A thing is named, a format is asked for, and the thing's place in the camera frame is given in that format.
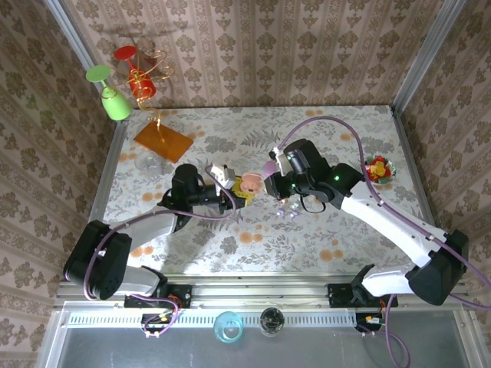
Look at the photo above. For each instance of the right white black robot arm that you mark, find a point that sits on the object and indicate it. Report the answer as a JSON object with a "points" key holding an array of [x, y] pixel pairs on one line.
{"points": [[383, 218]]}

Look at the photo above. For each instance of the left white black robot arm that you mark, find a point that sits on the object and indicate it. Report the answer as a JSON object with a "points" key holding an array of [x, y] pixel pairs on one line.
{"points": [[153, 226]]}

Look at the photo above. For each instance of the clear glass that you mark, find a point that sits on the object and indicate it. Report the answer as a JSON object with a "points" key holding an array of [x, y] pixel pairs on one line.
{"points": [[147, 163]]}

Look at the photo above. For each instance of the floral patterned table cover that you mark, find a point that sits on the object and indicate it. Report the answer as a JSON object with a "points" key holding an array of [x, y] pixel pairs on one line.
{"points": [[268, 249]]}

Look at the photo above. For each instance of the bowl of colourful candies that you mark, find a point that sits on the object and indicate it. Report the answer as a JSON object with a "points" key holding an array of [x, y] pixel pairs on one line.
{"points": [[381, 170]]}

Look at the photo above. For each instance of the green plastic wine glass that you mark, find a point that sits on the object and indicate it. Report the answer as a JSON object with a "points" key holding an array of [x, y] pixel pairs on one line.
{"points": [[117, 105]]}

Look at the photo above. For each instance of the red plastic wine glass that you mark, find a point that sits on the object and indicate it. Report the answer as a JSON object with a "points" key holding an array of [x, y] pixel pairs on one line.
{"points": [[142, 86]]}

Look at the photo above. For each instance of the dark clear glass jar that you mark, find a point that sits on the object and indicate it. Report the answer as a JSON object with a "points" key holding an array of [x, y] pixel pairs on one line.
{"points": [[271, 322]]}

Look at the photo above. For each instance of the blue glass cup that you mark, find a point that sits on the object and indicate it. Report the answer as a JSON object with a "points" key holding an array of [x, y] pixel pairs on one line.
{"points": [[228, 326]]}

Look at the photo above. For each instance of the left black connector block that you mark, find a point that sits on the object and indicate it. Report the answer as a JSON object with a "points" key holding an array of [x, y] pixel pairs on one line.
{"points": [[155, 320]]}

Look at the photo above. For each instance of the grey metal shelf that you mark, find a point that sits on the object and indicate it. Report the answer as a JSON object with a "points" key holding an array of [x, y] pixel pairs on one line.
{"points": [[307, 350]]}

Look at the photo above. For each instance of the aluminium table edge rail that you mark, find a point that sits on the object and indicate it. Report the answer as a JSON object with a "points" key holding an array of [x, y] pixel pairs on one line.
{"points": [[111, 161], [409, 153]]}

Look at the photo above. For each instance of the aluminium mounting rail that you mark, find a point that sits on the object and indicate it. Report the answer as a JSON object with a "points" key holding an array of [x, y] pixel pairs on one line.
{"points": [[261, 295]]}

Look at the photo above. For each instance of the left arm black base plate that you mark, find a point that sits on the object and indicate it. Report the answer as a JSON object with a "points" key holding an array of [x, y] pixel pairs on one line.
{"points": [[180, 295]]}

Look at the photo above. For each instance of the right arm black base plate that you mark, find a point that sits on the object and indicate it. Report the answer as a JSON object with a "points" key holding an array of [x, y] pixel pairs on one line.
{"points": [[339, 295]]}

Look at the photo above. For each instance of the aluminium frame post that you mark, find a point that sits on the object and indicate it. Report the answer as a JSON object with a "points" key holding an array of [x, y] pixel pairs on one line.
{"points": [[75, 34], [426, 53]]}

